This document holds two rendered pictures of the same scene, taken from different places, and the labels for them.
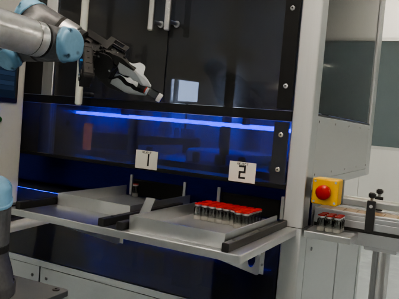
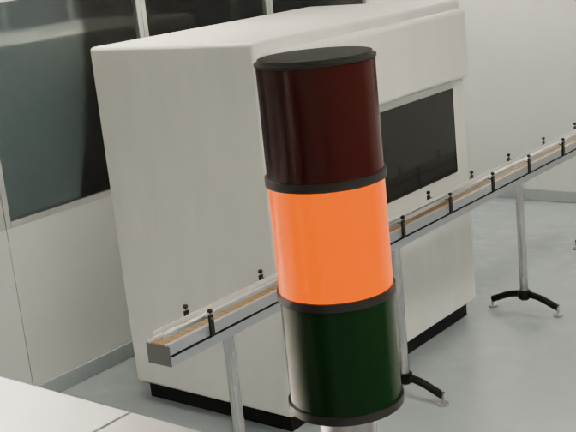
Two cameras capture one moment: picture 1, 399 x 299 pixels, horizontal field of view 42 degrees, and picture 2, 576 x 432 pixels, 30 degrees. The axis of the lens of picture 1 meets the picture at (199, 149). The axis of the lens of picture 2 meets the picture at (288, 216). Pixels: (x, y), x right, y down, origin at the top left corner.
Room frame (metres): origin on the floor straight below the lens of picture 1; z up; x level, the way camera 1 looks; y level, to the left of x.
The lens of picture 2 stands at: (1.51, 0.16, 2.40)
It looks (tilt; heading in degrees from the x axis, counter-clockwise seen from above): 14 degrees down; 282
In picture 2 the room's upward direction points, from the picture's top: 6 degrees counter-clockwise
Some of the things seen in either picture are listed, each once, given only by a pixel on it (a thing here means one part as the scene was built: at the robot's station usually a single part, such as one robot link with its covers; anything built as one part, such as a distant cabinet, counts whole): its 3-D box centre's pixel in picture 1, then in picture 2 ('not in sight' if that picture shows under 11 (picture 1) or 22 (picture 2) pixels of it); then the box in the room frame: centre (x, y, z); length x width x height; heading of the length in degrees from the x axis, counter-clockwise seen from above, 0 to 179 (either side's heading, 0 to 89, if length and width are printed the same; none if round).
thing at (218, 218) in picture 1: (222, 215); not in sight; (1.43, -0.08, 0.90); 0.18 x 0.02 x 0.05; 62
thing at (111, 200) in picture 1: (127, 199); not in sight; (1.62, 0.21, 0.90); 0.34 x 0.26 x 0.04; 152
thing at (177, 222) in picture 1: (207, 222); not in sight; (1.36, -0.04, 0.90); 0.34 x 0.26 x 0.04; 152
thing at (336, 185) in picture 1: (328, 191); not in sight; (1.45, -0.37, 0.99); 0.08 x 0.07 x 0.07; 152
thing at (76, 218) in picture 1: (161, 219); not in sight; (1.48, 0.09, 0.87); 0.70 x 0.48 x 0.02; 62
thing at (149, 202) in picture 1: (135, 211); not in sight; (1.36, 0.15, 0.91); 0.14 x 0.03 x 0.06; 153
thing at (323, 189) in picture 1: (323, 192); not in sight; (1.41, -0.35, 0.99); 0.04 x 0.04 x 0.04; 62
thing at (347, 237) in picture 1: (332, 233); not in sight; (1.48, -0.40, 0.87); 0.14 x 0.13 x 0.02; 152
